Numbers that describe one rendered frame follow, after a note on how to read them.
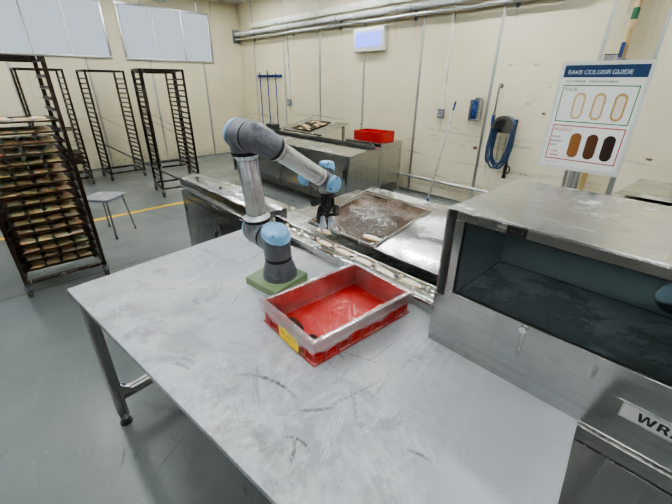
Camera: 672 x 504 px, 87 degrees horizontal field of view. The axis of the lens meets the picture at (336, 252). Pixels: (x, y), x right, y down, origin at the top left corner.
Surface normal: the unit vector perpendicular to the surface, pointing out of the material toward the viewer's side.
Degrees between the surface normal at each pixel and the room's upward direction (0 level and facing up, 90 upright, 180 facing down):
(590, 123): 90
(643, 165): 90
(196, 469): 0
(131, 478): 0
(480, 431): 0
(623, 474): 90
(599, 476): 90
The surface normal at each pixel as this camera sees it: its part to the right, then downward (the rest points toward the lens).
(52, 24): 0.69, 0.32
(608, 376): -0.73, 0.30
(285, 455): 0.01, -0.90
